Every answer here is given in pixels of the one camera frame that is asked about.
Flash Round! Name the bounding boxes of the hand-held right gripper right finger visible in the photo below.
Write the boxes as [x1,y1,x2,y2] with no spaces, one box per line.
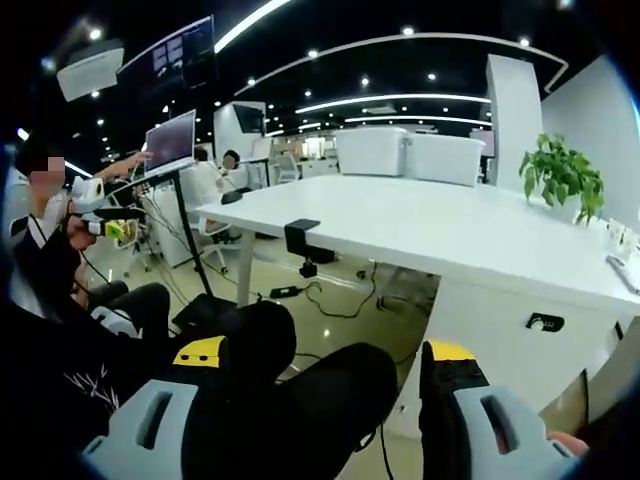
[418,339,584,480]

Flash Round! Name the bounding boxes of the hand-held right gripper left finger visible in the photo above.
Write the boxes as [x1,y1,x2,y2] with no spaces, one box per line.
[82,334,231,480]

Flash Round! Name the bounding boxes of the black clamp fixed fixture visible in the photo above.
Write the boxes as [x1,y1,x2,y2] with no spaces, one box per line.
[283,218,342,266]

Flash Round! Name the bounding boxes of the black desk height controller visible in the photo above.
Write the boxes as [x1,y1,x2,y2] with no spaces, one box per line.
[524,312,565,333]

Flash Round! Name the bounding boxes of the white desk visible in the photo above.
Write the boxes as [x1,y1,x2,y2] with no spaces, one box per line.
[197,172,640,441]

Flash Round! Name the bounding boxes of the person's left hand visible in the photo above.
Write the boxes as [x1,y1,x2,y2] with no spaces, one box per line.
[64,214,100,252]

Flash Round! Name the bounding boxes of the person's right hand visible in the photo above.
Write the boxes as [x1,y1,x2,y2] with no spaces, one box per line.
[546,431,591,457]

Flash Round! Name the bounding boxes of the person's black printed shirt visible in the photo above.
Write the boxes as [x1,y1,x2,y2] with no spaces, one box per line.
[49,349,131,426]

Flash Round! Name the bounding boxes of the silver laptop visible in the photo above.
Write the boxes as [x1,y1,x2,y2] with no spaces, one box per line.
[143,108,197,176]

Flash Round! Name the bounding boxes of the white sneaker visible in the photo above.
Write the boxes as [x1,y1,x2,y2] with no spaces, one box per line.
[89,305,145,340]

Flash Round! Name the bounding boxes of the white office chair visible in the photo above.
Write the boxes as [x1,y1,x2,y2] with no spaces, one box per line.
[274,153,302,184]
[199,217,236,276]

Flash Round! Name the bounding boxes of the white ceiling air conditioner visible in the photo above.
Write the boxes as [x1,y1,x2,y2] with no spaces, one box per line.
[55,38,125,103]

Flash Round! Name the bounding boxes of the large dark hanging screen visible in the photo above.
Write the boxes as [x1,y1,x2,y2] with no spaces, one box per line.
[115,14,217,101]

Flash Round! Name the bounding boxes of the white display kiosk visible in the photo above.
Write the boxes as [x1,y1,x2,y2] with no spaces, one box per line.
[213,101,269,171]

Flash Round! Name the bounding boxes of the person's right leg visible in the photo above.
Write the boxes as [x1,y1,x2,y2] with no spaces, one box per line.
[279,342,401,480]

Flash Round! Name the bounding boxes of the grey remote control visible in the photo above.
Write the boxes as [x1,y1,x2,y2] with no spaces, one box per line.
[604,253,640,295]

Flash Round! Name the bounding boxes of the curved ceiling light strip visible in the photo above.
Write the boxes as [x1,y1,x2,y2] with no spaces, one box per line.
[213,0,296,54]

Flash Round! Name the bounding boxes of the green potted plant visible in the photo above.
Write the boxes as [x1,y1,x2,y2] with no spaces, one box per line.
[518,132,606,226]

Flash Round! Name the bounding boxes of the black power cable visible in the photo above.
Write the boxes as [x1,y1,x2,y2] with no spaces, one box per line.
[297,259,377,320]

